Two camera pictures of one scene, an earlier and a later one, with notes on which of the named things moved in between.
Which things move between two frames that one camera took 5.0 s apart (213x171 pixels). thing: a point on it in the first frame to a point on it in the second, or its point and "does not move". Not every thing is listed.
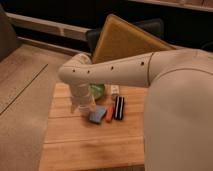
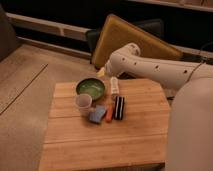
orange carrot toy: [109, 114] does not move
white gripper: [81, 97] to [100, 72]
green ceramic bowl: [97, 90] does not move
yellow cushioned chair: [119, 39] does not move
